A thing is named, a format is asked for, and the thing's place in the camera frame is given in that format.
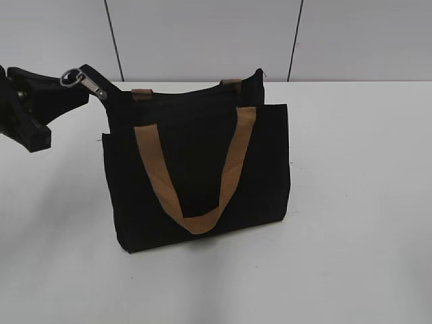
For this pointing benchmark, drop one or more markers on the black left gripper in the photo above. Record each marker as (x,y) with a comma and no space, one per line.
(44,96)

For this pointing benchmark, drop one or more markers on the black canvas tote bag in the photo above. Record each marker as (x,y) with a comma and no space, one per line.
(263,191)

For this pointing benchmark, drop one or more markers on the tan rear bag handle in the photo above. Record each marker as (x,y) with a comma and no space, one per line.
(227,85)

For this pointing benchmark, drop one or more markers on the tan bag handle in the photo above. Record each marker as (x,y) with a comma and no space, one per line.
(194,164)
(227,85)

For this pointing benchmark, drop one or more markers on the tan front bag handle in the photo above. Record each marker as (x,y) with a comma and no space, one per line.
(194,164)

